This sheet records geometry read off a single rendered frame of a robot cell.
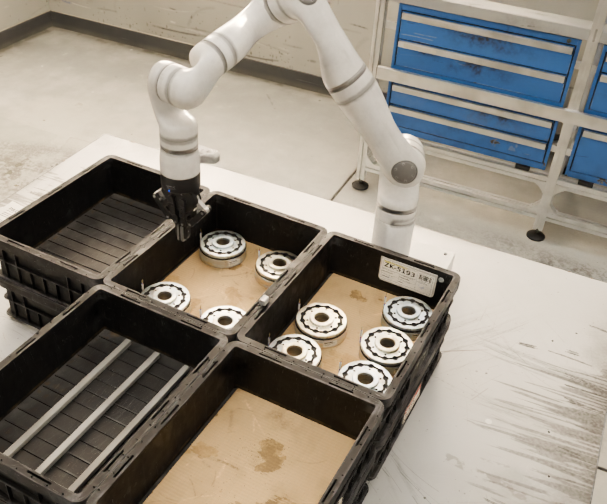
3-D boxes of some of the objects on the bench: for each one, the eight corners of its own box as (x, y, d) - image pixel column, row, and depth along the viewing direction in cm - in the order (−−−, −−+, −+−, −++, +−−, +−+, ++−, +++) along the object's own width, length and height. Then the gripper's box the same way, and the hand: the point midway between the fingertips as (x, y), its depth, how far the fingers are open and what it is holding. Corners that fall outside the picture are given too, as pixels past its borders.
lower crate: (322, 309, 177) (326, 269, 170) (444, 356, 167) (453, 315, 159) (232, 424, 148) (232, 381, 141) (372, 489, 138) (380, 446, 130)
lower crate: (117, 230, 197) (113, 191, 190) (214, 267, 187) (214, 228, 180) (2, 317, 168) (-8, 275, 161) (109, 367, 158) (104, 324, 151)
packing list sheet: (6, 200, 205) (6, 198, 205) (75, 224, 198) (75, 222, 198) (-91, 264, 181) (-92, 263, 181) (-17, 294, 174) (-17, 293, 174)
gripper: (138, 164, 141) (144, 237, 151) (199, 185, 136) (201, 259, 146) (162, 148, 147) (166, 219, 156) (221, 168, 142) (222, 240, 152)
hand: (182, 231), depth 150 cm, fingers closed
